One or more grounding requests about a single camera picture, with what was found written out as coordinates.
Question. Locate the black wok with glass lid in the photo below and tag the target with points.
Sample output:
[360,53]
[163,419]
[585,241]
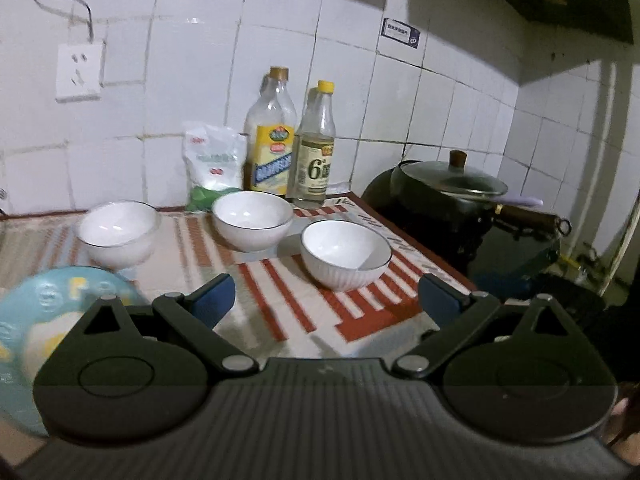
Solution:
[435,195]

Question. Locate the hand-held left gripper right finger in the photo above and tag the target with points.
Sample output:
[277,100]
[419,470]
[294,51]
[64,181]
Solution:
[440,300]

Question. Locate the striped tablecloth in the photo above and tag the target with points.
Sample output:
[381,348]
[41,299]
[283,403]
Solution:
[300,320]

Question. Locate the blue-edged wall sticker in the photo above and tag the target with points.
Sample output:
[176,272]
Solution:
[400,32]

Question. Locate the white and green salt bag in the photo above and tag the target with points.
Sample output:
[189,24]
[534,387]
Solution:
[215,160]

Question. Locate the white ribbed bowl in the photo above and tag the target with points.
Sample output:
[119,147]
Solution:
[117,230]
[340,250]
[252,217]

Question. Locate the clear vinegar bottle yellow cap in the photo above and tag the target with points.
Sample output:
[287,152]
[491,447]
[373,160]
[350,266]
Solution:
[314,170]

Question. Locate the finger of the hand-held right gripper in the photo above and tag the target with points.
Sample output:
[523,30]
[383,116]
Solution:
[510,282]

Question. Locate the white wall socket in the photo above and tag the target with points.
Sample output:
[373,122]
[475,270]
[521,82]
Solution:
[80,72]

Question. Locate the oil bottle with yellow label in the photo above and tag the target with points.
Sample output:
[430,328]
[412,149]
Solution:
[272,160]

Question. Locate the blue plate with egg print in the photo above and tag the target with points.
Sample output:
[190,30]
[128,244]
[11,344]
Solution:
[30,320]

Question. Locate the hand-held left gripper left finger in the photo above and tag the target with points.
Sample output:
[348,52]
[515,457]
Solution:
[215,300]

